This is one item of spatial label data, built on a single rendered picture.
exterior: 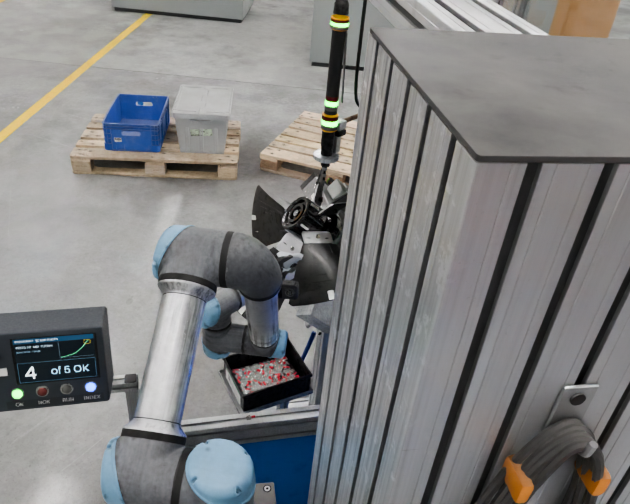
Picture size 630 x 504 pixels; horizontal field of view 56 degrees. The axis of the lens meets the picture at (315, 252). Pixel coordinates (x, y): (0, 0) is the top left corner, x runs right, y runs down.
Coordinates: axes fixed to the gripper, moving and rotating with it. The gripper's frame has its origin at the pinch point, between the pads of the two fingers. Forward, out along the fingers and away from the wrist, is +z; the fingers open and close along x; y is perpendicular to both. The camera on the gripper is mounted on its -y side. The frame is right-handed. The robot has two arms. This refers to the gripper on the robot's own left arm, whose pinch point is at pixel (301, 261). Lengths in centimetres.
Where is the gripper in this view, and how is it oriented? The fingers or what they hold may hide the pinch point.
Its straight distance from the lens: 167.5
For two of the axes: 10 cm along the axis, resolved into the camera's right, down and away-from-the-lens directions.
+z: 6.5, -3.9, 6.5
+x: 0.0, 8.6, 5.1
